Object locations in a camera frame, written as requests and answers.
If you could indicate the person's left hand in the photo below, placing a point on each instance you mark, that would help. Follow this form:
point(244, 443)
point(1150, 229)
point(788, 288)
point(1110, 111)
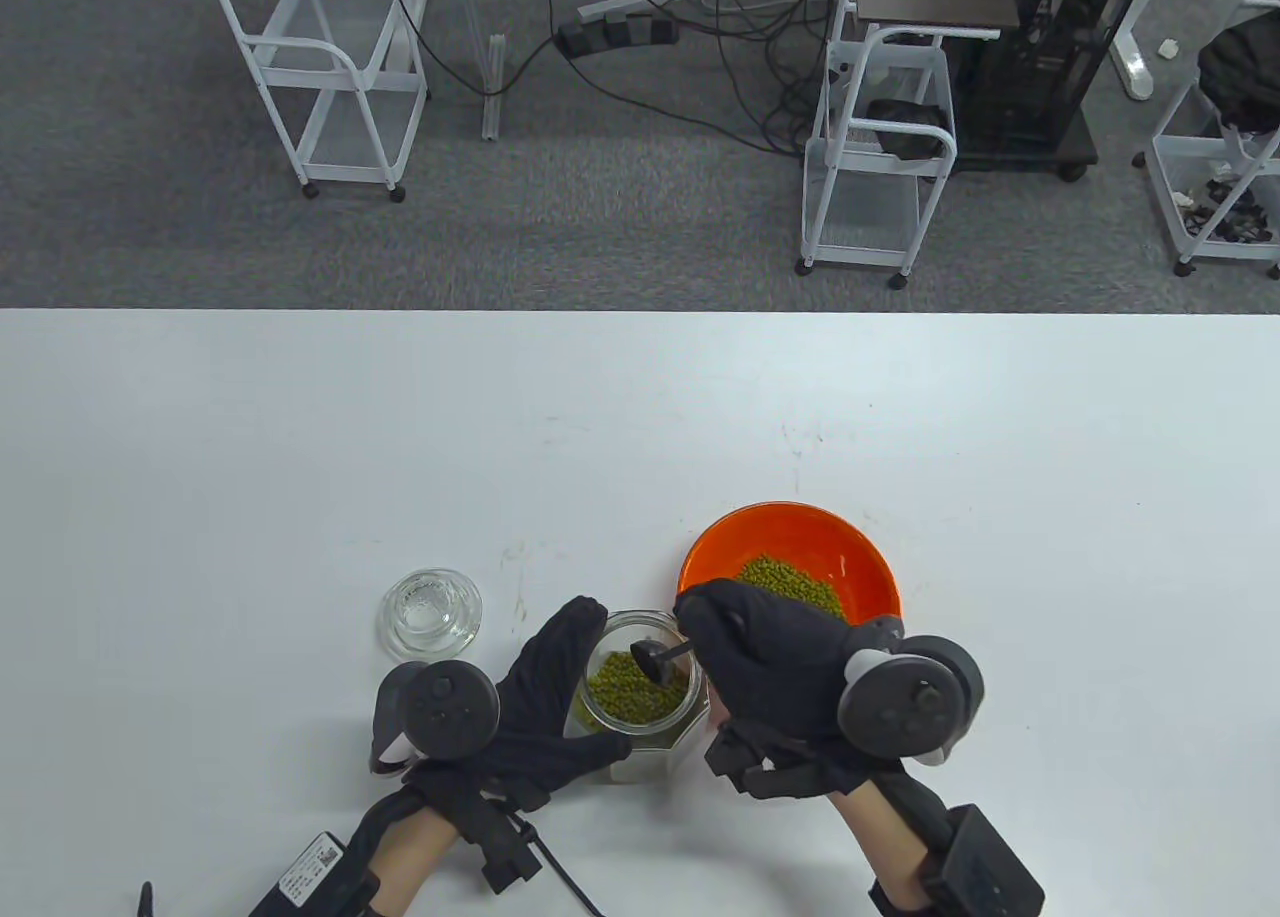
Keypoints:
point(545, 707)

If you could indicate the person's right hand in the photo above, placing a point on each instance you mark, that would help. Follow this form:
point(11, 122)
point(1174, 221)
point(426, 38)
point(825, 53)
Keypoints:
point(780, 667)

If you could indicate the pile of green mung beans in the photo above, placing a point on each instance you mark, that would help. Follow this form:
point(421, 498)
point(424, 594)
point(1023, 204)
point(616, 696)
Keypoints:
point(625, 692)

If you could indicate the scooped portion of mung beans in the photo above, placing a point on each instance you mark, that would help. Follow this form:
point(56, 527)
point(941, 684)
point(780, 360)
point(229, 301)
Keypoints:
point(790, 579)

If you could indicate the clear glass jar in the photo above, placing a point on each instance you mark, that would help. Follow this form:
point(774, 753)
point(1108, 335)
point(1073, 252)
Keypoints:
point(640, 762)

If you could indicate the black measuring scoop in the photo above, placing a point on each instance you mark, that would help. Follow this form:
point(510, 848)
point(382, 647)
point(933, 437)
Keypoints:
point(658, 660)

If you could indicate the orange bowl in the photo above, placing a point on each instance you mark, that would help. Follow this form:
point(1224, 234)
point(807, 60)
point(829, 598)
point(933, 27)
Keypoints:
point(780, 532)

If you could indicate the clear glass jar lid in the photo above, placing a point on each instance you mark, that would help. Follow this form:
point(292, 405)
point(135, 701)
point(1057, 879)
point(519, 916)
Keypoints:
point(430, 612)

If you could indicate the person's left forearm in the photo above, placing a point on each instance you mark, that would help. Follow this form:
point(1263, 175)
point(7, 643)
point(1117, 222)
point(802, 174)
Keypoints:
point(415, 847)

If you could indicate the black left hand controller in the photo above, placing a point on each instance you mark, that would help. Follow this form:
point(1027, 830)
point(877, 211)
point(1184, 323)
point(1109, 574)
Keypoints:
point(450, 707)

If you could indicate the black hand controller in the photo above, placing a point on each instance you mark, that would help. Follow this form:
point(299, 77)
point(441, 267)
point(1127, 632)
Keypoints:
point(910, 702)
point(450, 707)

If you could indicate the black right hand controller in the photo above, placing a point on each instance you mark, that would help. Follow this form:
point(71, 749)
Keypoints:
point(910, 702)

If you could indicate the plain black wrist box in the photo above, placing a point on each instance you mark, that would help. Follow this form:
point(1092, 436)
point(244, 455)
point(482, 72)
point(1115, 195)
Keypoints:
point(985, 862)

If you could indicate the black box with white label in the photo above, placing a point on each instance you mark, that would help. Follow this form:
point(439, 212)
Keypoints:
point(310, 877)

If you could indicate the white metal trolley cart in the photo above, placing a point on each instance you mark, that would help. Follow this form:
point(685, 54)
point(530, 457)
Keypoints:
point(350, 170)
point(860, 207)
point(1230, 249)

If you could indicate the black bag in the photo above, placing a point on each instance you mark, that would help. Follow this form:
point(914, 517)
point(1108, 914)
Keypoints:
point(905, 127)
point(1240, 72)

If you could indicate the pile of dark scraps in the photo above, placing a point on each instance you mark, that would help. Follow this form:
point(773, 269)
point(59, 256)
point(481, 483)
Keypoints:
point(1235, 219)

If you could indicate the black computer rack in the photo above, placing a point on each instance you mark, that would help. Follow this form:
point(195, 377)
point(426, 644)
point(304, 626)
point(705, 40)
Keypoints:
point(1040, 77)

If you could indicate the black power strip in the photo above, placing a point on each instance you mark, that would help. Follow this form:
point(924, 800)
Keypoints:
point(620, 32)

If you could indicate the white power strip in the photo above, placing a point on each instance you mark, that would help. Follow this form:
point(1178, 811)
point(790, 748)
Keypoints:
point(630, 2)

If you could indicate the white desk leg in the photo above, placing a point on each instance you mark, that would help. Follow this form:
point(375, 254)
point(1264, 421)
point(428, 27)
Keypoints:
point(1135, 62)

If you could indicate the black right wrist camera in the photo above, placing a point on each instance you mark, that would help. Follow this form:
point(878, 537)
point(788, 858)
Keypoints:
point(760, 772)

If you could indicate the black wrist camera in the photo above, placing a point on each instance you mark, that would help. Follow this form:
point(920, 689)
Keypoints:
point(760, 772)
point(510, 847)

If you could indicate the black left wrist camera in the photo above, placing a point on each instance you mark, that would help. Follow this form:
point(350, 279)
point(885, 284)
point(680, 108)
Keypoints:
point(510, 847)

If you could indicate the white slim post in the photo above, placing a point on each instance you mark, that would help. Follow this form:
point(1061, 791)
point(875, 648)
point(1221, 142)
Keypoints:
point(493, 97)

